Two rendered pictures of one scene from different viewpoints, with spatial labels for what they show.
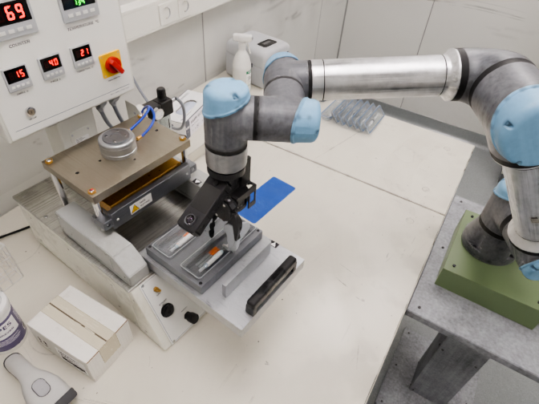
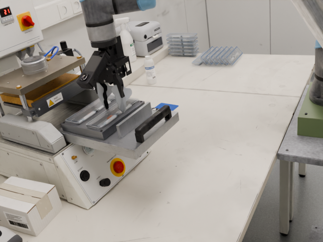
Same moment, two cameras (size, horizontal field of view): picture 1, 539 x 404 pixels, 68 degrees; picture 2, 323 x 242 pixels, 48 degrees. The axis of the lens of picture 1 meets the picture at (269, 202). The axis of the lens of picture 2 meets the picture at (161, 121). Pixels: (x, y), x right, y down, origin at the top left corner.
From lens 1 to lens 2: 0.47 m
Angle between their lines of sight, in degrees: 16
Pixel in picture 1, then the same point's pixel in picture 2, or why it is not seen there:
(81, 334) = (21, 199)
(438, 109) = not seen: hidden behind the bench
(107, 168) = (28, 78)
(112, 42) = (24, 6)
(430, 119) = not seen: hidden behind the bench
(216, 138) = (91, 13)
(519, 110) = not seen: outside the picture
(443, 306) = (306, 146)
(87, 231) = (19, 123)
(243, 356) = (149, 202)
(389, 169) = (251, 81)
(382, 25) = (237, 11)
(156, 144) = (61, 63)
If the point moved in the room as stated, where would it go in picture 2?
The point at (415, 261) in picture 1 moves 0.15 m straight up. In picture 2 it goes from (279, 126) to (279, 89)
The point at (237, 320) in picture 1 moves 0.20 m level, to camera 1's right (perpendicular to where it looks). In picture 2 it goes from (130, 146) to (207, 136)
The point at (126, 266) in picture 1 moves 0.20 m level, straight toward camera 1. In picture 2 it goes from (48, 137) to (69, 167)
